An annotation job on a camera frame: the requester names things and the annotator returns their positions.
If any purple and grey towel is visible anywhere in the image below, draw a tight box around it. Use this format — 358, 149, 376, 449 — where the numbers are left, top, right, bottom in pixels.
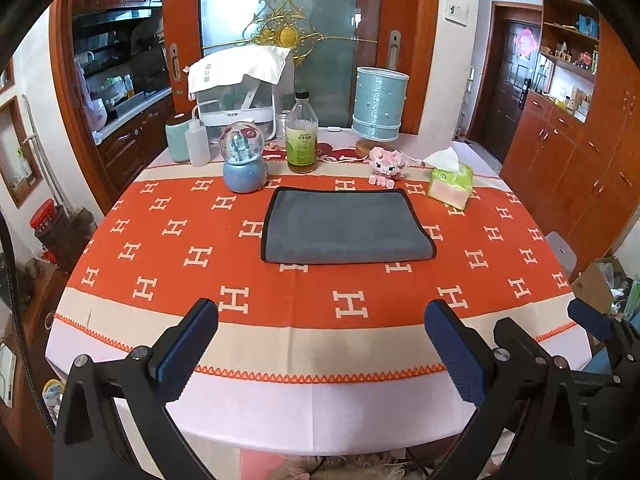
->
260, 186, 437, 266

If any cardboard box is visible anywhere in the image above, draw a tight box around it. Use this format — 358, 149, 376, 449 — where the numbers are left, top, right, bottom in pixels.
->
572, 257, 634, 315

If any grey plastic stool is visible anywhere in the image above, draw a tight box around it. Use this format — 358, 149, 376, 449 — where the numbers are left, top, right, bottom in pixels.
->
546, 231, 577, 278

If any beige knitted blanket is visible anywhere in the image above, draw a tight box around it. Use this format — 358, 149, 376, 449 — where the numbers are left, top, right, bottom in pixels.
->
268, 452, 427, 480

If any green tissue pack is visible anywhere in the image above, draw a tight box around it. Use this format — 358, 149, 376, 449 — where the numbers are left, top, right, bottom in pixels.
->
423, 146, 474, 211

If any wooden cabinet with shelves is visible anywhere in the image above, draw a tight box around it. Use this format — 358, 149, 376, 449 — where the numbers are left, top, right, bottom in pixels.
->
500, 0, 639, 272

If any orange H-pattern tablecloth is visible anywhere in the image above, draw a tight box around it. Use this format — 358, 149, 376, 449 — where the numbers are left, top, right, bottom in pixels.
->
46, 136, 591, 455

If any pink block toy figure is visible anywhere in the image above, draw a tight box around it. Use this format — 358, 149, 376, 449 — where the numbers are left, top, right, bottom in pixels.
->
368, 146, 406, 190

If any red bucket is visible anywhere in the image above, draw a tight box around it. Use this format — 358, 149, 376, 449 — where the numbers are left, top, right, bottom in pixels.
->
29, 198, 62, 233

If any light blue table lamp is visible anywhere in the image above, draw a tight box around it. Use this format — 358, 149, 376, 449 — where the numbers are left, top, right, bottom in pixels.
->
352, 66, 409, 156

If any glass bottle green label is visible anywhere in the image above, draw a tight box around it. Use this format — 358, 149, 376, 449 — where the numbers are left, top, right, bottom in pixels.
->
284, 90, 319, 174

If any dark wooden entrance door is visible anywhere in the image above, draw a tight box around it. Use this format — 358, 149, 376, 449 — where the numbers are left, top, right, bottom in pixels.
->
469, 1, 542, 162

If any mint green cup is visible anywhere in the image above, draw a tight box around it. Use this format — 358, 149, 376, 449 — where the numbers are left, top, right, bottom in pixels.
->
165, 113, 191, 162

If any white squeeze bottle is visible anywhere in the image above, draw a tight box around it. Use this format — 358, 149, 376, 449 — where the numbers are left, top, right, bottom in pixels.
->
184, 107, 210, 167

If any blue snow globe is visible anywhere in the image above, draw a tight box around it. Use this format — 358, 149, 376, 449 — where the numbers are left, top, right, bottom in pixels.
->
219, 122, 268, 194

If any white appliance with cloth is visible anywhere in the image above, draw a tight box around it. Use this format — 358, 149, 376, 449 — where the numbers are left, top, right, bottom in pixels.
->
184, 44, 294, 142

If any glass sliding door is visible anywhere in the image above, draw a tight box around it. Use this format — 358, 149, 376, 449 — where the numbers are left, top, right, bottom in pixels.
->
162, 0, 442, 136

